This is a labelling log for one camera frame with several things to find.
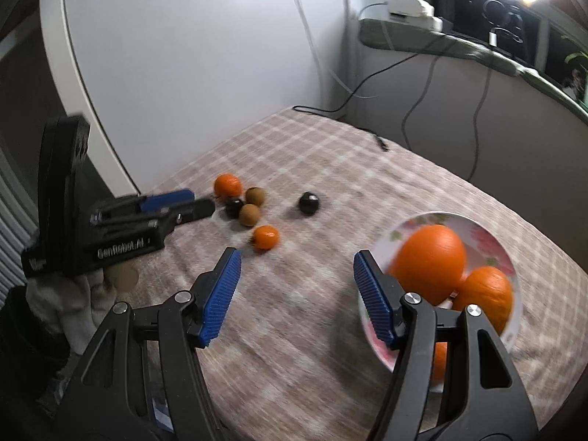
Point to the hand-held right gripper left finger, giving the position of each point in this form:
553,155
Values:
223,298

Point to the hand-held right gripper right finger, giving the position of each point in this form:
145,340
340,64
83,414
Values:
374,303

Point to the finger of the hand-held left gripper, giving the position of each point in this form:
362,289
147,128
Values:
195,209
165,200

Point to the small dark round fruit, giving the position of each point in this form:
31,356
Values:
309,203
233,208

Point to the small orange tangerine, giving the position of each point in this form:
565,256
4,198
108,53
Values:
227,185
439,363
265,237

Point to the small green-brown round fruit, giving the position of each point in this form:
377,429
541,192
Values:
255,196
249,215

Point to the large orange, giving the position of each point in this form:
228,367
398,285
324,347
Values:
487,294
429,262

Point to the floral rimmed plate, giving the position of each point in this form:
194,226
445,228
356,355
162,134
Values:
491,246

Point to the person's left hand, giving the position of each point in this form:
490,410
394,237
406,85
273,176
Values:
73,303

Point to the beige checked tablecloth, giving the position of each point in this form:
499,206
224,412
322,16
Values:
298,353

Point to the white round board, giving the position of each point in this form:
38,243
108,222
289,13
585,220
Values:
183,55

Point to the white power strip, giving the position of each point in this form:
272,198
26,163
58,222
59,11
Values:
427,23

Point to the white adapter box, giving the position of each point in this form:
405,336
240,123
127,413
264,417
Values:
409,5

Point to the potted spider plant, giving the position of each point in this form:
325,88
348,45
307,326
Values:
576,56

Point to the white window frame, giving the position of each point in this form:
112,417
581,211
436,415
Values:
546,46

